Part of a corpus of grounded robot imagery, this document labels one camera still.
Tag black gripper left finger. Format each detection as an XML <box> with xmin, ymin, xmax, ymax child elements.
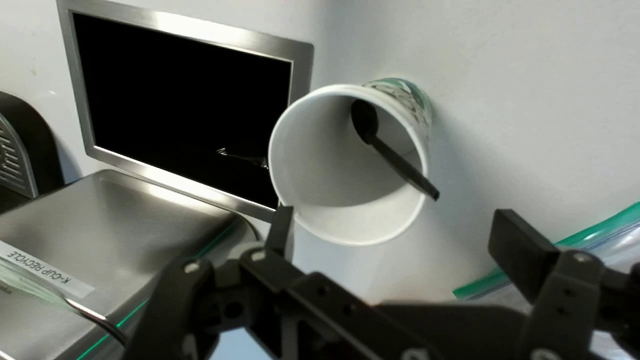
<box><xmin>122</xmin><ymin>204</ymin><xmax>403</xmax><ymax>360</ymax></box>

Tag black plastic spoon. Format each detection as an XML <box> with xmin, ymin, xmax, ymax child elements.
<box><xmin>350</xmin><ymin>97</ymin><xmax>443</xmax><ymax>201</ymax></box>

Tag black flat object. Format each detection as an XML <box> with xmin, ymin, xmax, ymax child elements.
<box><xmin>56</xmin><ymin>0</ymin><xmax>317</xmax><ymax>221</ymax></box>

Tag black rounded ribbed object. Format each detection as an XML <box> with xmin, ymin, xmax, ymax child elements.
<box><xmin>0</xmin><ymin>90</ymin><xmax>67</xmax><ymax>216</ymax></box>

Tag clear zip bag green seal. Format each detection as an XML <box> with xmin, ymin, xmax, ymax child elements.
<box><xmin>452</xmin><ymin>200</ymin><xmax>640</xmax><ymax>302</ymax></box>

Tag upright green-print paper cup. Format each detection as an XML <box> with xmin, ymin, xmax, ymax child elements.
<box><xmin>266</xmin><ymin>75</ymin><xmax>436</xmax><ymax>250</ymax></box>

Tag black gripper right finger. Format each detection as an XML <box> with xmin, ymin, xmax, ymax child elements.
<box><xmin>488</xmin><ymin>208</ymin><xmax>640</xmax><ymax>360</ymax></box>

